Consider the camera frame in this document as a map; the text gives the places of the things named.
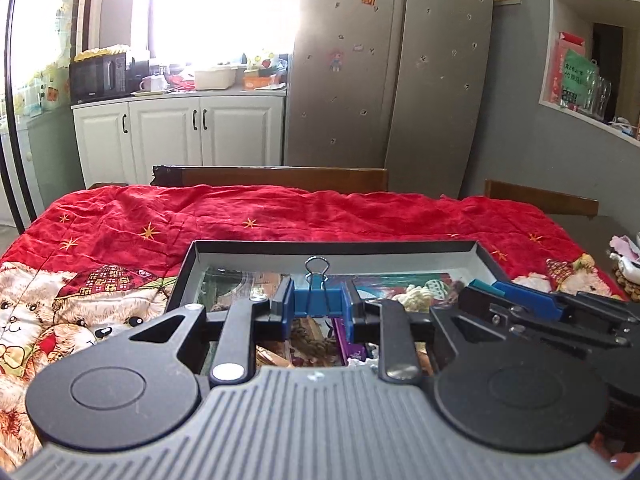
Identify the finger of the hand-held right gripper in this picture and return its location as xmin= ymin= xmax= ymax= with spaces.
xmin=491 ymin=281 xmax=567 ymax=322
xmin=457 ymin=279 xmax=532 ymax=334

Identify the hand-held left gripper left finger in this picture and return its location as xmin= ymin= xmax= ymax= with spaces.
xmin=131 ymin=276 xmax=297 ymax=387

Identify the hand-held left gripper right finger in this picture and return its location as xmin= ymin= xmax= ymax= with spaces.
xmin=342 ymin=279 xmax=502 ymax=385

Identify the blue binder clip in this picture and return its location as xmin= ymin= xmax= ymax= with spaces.
xmin=292 ymin=256 xmax=346 ymax=319

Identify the purple lighter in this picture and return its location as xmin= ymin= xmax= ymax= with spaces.
xmin=333 ymin=317 xmax=372 ymax=362

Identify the brown crochet scrunchie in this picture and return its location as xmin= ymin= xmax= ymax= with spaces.
xmin=284 ymin=317 xmax=342 ymax=367

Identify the black tray box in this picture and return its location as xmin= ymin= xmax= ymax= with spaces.
xmin=165 ymin=239 xmax=514 ymax=377

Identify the cream crochet scrunchie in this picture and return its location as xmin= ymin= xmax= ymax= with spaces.
xmin=392 ymin=283 xmax=437 ymax=312

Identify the woven coaster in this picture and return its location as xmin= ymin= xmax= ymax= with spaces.
xmin=613 ymin=267 xmax=640 ymax=302

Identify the red printed blanket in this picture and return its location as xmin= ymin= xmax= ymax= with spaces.
xmin=0 ymin=183 xmax=627 ymax=472

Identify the wooden chair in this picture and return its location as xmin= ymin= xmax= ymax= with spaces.
xmin=151 ymin=164 xmax=390 ymax=194
xmin=483 ymin=178 xmax=600 ymax=219

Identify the white kitchen cabinet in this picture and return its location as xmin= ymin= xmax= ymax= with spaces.
xmin=72 ymin=92 xmax=288 ymax=189

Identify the clear drinking glasses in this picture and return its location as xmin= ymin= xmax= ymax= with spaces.
xmin=579 ymin=74 xmax=614 ymax=117

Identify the orange box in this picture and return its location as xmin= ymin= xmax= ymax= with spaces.
xmin=243 ymin=71 xmax=281 ymax=89

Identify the red and green paper bag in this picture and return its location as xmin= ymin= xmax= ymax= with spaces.
xmin=549 ymin=32 xmax=601 ymax=109

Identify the white plastic container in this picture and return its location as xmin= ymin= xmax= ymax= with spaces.
xmin=193 ymin=65 xmax=238 ymax=92

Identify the silver refrigerator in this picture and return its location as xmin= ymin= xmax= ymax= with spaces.
xmin=283 ymin=0 xmax=497 ymax=199

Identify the black microwave oven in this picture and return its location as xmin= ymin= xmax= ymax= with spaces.
xmin=68 ymin=52 xmax=128 ymax=104

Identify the white wall shelf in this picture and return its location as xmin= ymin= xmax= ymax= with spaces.
xmin=538 ymin=0 xmax=640 ymax=149

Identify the black sliding door frame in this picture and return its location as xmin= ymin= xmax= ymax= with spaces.
xmin=0 ymin=0 xmax=37 ymax=234

